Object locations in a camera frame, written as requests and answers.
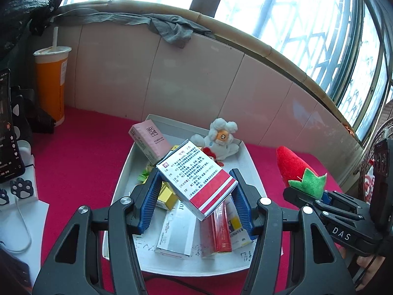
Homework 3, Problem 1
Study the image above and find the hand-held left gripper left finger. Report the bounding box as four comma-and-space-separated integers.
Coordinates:
32, 169, 163, 295

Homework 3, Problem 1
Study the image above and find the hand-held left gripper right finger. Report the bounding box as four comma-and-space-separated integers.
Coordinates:
229, 168, 358, 295

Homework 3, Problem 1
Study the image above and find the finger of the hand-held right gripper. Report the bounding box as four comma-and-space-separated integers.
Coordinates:
282, 186, 335, 219

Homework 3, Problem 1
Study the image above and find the yellow green box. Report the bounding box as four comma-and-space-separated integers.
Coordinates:
156, 181, 179, 211

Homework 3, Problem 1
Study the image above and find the green tea packet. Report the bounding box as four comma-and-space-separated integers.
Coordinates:
138, 165, 155, 182

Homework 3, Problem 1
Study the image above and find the long red box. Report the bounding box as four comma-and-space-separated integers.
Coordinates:
211, 204, 233, 254

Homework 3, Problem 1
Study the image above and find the long white box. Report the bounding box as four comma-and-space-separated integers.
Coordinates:
154, 203, 197, 258

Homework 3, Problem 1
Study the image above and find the white red medicine box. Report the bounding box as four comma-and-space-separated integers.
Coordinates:
156, 139, 239, 222

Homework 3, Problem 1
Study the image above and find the pink box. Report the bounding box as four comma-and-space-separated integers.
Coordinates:
128, 121, 173, 164

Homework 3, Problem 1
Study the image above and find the white plush toy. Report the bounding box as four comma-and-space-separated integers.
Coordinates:
190, 118, 242, 161

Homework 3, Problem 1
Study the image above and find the white cardboard tray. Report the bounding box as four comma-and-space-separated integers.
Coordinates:
102, 114, 283, 278

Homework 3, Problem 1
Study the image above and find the person's right hand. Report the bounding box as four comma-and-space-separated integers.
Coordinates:
356, 253, 385, 288

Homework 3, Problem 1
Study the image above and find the hanging wicker chair with cushions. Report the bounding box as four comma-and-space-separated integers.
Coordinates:
359, 122, 393, 205

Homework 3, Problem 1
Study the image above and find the white paper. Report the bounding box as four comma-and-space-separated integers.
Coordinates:
0, 199, 50, 271

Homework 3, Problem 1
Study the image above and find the white paw print stand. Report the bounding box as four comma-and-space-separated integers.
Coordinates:
0, 155, 39, 211

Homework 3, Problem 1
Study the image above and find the black pouch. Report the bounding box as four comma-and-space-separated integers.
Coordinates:
18, 89, 56, 134

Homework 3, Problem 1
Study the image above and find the orange drink cup with straw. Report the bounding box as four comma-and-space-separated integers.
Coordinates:
33, 27, 72, 127

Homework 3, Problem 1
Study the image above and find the black cat phone holder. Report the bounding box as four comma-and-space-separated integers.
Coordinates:
11, 86, 35, 148

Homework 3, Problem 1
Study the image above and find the black smartphone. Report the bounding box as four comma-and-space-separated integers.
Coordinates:
0, 68, 27, 184

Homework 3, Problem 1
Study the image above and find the grey cloth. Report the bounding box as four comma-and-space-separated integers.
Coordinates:
53, 9, 212, 49

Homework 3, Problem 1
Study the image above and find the window with metal grille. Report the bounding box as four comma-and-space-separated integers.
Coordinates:
58, 0, 393, 142

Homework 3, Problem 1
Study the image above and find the dark patterned cloth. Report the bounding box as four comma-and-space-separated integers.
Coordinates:
0, 0, 73, 68

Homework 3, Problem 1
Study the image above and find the white cable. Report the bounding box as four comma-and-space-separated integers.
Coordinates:
0, 203, 33, 253

